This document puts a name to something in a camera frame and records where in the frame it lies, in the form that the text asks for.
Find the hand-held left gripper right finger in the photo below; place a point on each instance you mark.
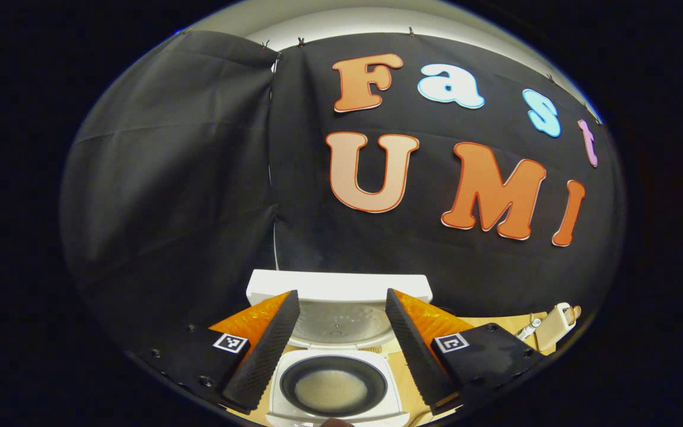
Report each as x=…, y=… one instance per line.
x=415, y=350

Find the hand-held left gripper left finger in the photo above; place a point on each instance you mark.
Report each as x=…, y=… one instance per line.
x=270, y=350

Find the pile of white rice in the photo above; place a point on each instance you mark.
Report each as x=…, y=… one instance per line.
x=329, y=391

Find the white rice cooker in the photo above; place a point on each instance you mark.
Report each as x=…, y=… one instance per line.
x=341, y=284

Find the white drink bottle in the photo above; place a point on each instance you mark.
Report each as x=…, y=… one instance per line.
x=528, y=329

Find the white toaster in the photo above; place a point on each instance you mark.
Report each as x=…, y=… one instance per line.
x=549, y=332

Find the bread slice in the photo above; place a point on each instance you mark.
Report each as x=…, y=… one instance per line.
x=575, y=311

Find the black backdrop cloth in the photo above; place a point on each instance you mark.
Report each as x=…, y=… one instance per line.
x=169, y=207

